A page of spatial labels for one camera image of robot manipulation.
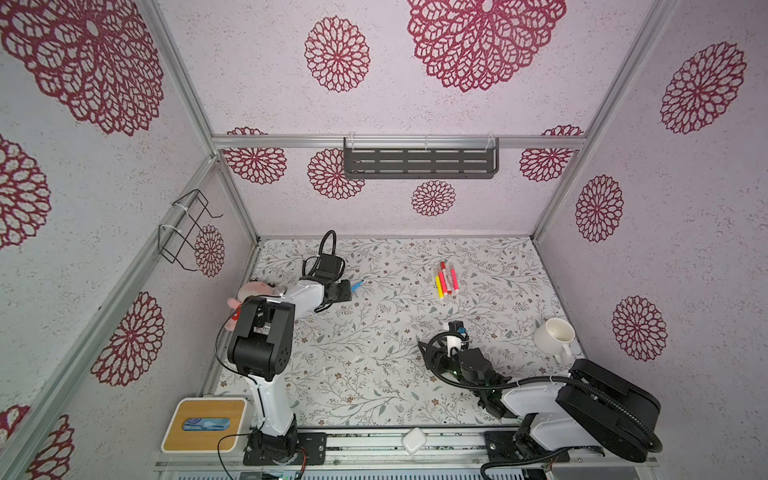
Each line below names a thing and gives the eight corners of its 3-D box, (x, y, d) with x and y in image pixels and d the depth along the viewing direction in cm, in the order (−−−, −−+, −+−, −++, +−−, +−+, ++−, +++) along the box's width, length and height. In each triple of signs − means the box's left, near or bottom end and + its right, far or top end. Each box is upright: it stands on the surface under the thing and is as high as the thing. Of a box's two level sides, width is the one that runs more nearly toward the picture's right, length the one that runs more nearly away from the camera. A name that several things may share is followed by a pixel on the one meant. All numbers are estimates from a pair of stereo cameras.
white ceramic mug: (544, 366, 90) (557, 354, 83) (531, 331, 97) (542, 317, 90) (572, 366, 90) (588, 354, 83) (558, 331, 97) (571, 317, 90)
